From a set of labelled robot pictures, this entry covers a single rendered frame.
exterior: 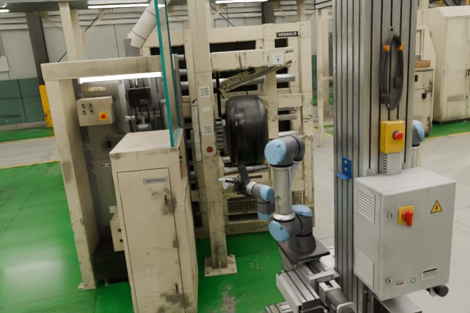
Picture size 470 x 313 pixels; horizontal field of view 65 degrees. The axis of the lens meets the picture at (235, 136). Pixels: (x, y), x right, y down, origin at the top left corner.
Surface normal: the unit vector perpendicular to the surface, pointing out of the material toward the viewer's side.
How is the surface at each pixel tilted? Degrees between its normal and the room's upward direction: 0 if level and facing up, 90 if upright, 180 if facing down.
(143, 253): 90
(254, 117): 58
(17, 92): 90
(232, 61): 90
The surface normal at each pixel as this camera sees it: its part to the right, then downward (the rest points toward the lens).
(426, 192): 0.26, 0.21
